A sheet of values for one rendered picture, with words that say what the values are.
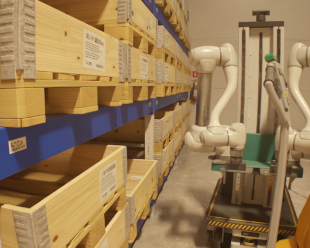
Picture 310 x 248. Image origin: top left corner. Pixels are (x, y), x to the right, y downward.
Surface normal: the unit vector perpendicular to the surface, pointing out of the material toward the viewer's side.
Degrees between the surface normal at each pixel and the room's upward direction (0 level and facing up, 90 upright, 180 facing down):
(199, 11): 90
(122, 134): 90
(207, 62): 105
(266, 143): 90
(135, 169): 90
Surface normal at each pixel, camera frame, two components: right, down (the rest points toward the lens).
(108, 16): -0.22, 0.14
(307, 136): -0.61, -0.39
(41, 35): 0.98, 0.03
